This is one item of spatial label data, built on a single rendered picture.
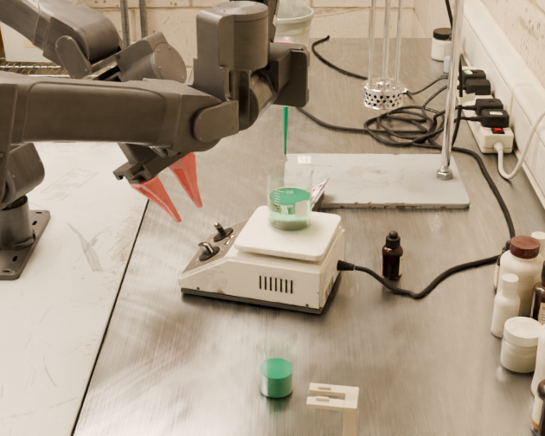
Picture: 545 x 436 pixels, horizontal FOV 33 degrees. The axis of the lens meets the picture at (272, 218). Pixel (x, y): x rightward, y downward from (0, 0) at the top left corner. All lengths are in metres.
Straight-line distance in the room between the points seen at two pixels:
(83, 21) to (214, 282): 0.37
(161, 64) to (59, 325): 0.36
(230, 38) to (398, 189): 0.65
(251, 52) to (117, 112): 0.16
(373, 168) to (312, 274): 0.47
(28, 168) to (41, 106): 0.53
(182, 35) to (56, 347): 2.53
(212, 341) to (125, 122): 0.38
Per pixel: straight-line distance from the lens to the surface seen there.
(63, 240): 1.41
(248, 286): 1.20
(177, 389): 1.08
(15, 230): 1.37
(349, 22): 3.57
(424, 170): 1.60
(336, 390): 0.87
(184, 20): 3.58
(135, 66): 1.14
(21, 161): 1.33
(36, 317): 1.24
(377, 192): 1.51
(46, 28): 1.18
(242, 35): 0.93
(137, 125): 0.87
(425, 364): 1.13
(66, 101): 0.83
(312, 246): 1.18
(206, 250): 1.23
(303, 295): 1.19
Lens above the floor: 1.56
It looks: 27 degrees down
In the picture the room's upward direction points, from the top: straight up
